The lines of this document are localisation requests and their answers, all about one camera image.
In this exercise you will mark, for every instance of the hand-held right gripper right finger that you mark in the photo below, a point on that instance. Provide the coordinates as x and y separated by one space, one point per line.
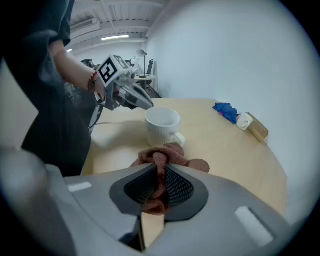
225 200

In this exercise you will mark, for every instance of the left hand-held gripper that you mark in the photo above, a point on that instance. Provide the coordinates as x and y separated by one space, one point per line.
112 72

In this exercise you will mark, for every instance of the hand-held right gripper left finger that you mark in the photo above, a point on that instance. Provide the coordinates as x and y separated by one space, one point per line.
82 212

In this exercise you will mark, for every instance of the white ribbed mug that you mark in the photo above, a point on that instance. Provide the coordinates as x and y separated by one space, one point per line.
160 127

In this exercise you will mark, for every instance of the brown cloth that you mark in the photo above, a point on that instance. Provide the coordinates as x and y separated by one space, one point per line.
170 155

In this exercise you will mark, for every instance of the person's left forearm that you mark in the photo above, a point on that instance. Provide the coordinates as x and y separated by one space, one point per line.
75 70

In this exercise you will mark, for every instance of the white crumpled cloth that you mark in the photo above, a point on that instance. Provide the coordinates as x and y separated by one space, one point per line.
244 121

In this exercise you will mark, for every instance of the blue cloth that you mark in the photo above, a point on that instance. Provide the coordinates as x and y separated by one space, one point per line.
226 110

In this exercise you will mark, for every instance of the white desk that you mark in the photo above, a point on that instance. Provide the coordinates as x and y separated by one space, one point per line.
146 79

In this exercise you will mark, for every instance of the grey desk lamp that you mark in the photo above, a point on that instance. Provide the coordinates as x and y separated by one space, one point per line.
143 53

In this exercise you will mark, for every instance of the ceiling light strip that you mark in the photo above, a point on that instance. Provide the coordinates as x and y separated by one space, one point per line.
115 38

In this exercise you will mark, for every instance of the brown cardboard box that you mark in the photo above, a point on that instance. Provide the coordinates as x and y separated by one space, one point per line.
257 128

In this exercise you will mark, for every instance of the person's dark clothing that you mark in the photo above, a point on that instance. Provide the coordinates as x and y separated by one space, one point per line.
42 87

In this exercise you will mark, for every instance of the white ceiling air duct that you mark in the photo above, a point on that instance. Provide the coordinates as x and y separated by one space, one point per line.
82 25

